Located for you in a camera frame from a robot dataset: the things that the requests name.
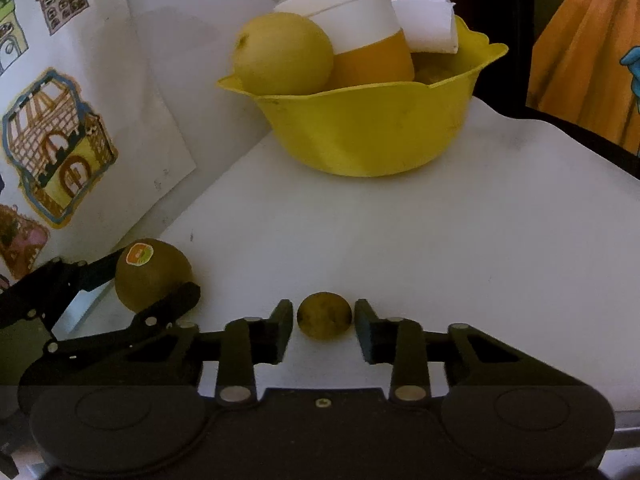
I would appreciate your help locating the brown kiwi with sticker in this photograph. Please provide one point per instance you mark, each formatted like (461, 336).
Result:
(150, 280)

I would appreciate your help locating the paper with house drawings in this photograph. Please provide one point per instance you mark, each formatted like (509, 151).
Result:
(60, 110)

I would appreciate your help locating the small round brown fruit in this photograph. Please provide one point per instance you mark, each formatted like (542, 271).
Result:
(324, 316)

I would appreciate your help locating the yellow pear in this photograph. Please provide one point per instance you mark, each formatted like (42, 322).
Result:
(282, 55)

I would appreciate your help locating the yellow plastic bowl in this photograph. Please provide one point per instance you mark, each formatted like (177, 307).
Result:
(365, 125)

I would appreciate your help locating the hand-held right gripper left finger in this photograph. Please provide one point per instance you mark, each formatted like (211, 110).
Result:
(282, 330)

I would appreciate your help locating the rolled white paper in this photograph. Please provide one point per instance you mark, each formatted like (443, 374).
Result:
(425, 25)

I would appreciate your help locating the white and orange cup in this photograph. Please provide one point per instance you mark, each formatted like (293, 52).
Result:
(365, 20)

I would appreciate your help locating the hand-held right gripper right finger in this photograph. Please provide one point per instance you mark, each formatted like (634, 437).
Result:
(365, 332)

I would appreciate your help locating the wall poster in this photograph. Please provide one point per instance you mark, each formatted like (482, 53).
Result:
(580, 60)

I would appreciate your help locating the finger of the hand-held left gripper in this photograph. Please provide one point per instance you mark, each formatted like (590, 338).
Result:
(50, 280)
(150, 320)

